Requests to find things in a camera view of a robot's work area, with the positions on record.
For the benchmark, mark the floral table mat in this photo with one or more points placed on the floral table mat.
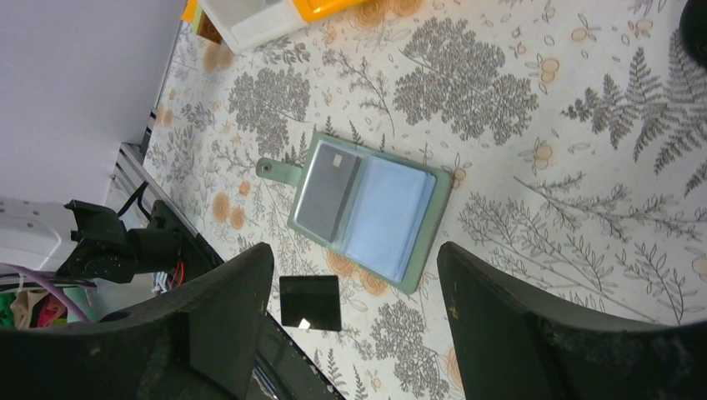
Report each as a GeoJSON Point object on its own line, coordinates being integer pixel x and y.
{"type": "Point", "coordinates": [574, 133]}

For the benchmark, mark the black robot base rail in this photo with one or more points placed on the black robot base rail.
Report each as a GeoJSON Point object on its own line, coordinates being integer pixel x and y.
{"type": "Point", "coordinates": [165, 243]}

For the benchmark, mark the dark grey credit card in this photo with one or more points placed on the dark grey credit card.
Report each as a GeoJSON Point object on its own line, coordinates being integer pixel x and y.
{"type": "Point", "coordinates": [328, 184]}

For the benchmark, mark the white storage bin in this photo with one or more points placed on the white storage bin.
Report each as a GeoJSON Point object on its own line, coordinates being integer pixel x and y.
{"type": "Point", "coordinates": [246, 24]}

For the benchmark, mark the yellow double storage bin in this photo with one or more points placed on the yellow double storage bin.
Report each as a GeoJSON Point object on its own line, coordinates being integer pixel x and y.
{"type": "Point", "coordinates": [314, 10]}

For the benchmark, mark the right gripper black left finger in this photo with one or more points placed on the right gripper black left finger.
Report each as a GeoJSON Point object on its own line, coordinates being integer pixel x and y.
{"type": "Point", "coordinates": [129, 354]}

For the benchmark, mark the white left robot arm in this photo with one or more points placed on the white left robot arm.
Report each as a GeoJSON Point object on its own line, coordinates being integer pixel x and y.
{"type": "Point", "coordinates": [35, 235]}

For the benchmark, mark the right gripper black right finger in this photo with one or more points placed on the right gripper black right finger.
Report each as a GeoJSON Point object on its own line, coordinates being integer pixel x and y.
{"type": "Point", "coordinates": [514, 340]}

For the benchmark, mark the black credit card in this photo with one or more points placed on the black credit card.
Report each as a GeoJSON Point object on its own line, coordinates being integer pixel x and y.
{"type": "Point", "coordinates": [310, 302]}

